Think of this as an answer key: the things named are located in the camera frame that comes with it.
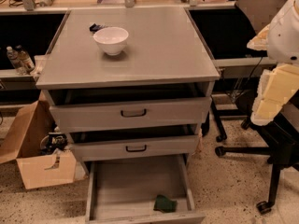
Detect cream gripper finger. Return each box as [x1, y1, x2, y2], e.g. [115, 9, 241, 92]
[250, 63, 299, 126]
[247, 24, 269, 50]

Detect dark green sponge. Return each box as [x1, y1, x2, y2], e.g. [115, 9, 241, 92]
[153, 195, 177, 213]

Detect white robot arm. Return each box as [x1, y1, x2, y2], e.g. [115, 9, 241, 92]
[247, 0, 299, 126]

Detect grey middle drawer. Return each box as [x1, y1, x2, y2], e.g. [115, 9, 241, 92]
[70, 134, 199, 161]

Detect grey drawer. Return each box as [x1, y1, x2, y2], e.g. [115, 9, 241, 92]
[50, 97, 211, 133]
[85, 155, 205, 224]
[70, 134, 199, 161]

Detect grey drawer cabinet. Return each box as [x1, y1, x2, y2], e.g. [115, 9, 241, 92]
[36, 6, 221, 173]

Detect small dark object on counter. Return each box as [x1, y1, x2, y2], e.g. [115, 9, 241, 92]
[89, 23, 104, 33]

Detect grey bottom drawer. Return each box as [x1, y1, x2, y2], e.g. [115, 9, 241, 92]
[85, 155, 205, 224]

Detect grey top drawer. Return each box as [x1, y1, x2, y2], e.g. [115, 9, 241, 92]
[50, 97, 211, 133]

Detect black office chair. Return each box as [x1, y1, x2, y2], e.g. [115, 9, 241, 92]
[215, 91, 299, 215]

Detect white ceramic bowl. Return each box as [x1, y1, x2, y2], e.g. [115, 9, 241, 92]
[93, 27, 129, 56]

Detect dark items in box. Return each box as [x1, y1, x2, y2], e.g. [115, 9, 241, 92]
[40, 133, 67, 155]

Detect brown plastic bottle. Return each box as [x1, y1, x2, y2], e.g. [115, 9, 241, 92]
[15, 45, 35, 72]

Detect clear plastic bottle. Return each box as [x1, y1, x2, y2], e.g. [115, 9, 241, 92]
[7, 47, 27, 76]

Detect cardboard box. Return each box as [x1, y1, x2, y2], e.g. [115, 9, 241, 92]
[0, 96, 77, 189]

